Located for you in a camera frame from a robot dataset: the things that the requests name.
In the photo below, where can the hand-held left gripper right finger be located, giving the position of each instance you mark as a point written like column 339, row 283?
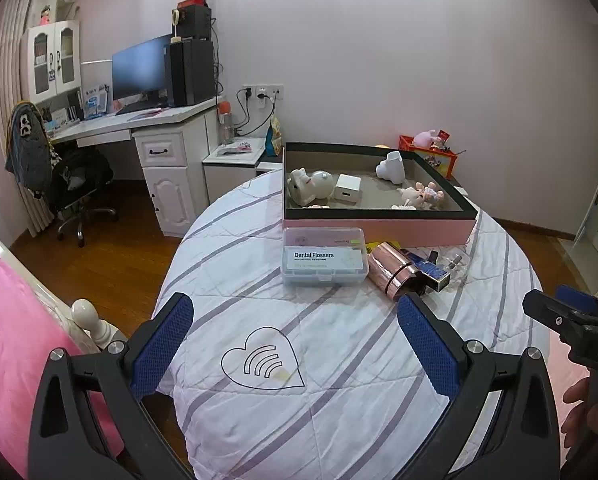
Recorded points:
column 426, row 345

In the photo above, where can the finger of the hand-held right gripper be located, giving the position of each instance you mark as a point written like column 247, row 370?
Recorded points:
column 579, row 296
column 544, row 307

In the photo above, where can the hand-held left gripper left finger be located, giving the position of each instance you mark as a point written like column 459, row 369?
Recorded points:
column 161, row 345

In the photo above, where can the dark blue small box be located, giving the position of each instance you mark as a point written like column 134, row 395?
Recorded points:
column 431, row 272

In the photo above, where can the rose gold metal cylinder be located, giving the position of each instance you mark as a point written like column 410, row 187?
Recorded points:
column 391, row 270

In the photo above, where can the clear glass item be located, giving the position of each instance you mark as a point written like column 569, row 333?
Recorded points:
column 456, row 265

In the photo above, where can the yellow packet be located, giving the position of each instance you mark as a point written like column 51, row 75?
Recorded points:
column 373, row 245

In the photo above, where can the pink storage box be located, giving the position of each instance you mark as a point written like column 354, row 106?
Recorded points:
column 379, row 230

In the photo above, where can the clear plastic floss box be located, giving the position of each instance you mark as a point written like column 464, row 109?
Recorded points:
column 324, row 260

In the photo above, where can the pink pig figurine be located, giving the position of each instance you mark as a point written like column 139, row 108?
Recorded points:
column 411, row 196

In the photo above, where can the small pastel doll figurine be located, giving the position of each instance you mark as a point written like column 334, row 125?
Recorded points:
column 433, row 195

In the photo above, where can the white charger plug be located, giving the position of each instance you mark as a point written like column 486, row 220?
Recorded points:
column 348, row 189

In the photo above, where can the white astronaut figure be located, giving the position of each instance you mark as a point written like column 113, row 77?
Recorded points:
column 391, row 167

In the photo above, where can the white round-headed toy figure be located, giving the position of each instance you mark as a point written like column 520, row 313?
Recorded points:
column 309, row 185

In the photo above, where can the person's right hand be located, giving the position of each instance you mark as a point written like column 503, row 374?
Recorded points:
column 576, row 410

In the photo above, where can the round table with striped cloth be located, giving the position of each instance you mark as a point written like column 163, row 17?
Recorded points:
column 329, row 360

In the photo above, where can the white desk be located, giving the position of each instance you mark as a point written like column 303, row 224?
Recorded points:
column 166, row 200

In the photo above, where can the pink fleece blanket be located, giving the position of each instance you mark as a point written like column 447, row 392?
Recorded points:
column 9, row 360

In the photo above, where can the red toy crate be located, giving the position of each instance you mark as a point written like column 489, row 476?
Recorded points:
column 441, row 162

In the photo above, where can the white nightstand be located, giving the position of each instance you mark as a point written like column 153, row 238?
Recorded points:
column 224, row 175

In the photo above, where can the black office chair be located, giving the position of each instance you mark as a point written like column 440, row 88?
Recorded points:
column 86, row 170

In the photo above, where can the pink plush toy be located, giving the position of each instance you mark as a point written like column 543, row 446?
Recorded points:
column 424, row 137

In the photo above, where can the small printed packet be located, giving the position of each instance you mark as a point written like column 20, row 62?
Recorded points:
column 234, row 149

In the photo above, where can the bottle with orange cap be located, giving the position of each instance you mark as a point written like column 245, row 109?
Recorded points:
column 226, row 127

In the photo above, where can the pink mouse pad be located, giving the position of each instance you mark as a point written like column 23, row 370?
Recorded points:
column 149, row 115

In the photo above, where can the grey jacket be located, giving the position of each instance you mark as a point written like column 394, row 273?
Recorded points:
column 29, row 155

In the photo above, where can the blue yellow snack bag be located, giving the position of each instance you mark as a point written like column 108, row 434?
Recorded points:
column 274, row 140

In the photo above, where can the black keyboard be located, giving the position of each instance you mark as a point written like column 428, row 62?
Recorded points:
column 139, row 107

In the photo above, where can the blue white box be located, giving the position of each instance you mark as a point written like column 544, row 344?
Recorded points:
column 95, row 102

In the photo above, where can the black computer tower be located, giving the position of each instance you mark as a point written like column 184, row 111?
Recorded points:
column 191, row 72

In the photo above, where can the black computer monitor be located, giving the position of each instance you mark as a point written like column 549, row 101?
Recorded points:
column 139, row 67

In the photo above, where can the black speaker box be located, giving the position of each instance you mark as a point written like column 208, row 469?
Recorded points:
column 196, row 22

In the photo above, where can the white glass-door cabinet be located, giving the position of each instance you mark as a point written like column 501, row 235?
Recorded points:
column 53, row 30

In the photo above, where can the cream curtain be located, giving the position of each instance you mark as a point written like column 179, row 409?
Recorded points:
column 14, row 35

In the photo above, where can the small pink doll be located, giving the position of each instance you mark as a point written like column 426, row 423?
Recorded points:
column 46, row 16

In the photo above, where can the white bed frame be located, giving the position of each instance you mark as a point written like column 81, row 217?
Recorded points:
column 85, row 312

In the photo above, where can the white wall socket strip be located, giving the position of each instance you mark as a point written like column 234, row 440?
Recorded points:
column 274, row 91

